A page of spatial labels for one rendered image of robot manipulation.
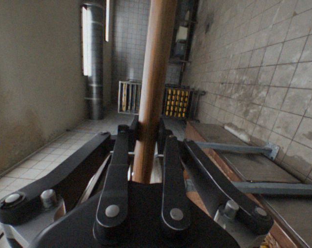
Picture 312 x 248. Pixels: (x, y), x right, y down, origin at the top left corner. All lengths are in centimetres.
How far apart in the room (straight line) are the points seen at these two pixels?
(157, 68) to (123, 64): 507
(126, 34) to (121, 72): 122
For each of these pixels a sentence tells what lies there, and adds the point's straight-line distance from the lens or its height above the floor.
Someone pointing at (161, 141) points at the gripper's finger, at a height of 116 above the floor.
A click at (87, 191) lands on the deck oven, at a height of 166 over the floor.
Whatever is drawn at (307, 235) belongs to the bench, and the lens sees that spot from 93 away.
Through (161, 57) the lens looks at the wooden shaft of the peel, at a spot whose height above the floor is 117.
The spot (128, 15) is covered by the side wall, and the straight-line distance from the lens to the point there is 554.
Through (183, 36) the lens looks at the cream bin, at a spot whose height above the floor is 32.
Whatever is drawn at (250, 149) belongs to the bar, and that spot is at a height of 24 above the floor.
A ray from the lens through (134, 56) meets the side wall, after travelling 521.
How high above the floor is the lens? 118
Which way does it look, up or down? 4 degrees down
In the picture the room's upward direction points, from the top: 84 degrees counter-clockwise
